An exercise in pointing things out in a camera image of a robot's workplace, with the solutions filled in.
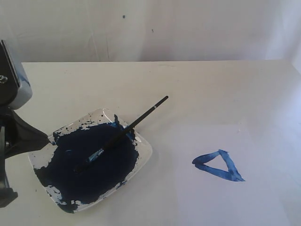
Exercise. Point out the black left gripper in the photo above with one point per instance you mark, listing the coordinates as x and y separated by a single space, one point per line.
16 137

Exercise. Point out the black paintbrush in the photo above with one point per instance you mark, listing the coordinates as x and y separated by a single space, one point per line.
111 143

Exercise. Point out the white square paint dish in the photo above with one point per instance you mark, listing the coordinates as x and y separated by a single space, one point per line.
70 145

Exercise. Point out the white paper sheet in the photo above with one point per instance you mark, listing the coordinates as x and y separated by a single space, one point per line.
222 178

